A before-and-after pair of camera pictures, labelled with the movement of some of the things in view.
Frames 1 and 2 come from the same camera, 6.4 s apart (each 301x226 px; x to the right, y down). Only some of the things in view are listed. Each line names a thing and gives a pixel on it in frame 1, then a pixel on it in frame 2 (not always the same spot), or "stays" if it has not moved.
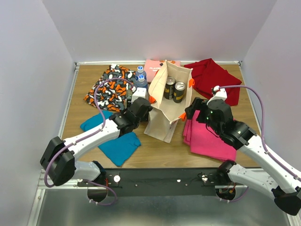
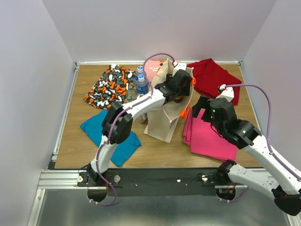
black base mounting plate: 159,182 stays
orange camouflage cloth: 111,94 stays
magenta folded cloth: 201,141 stays
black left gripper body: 146,118 -> 185,91
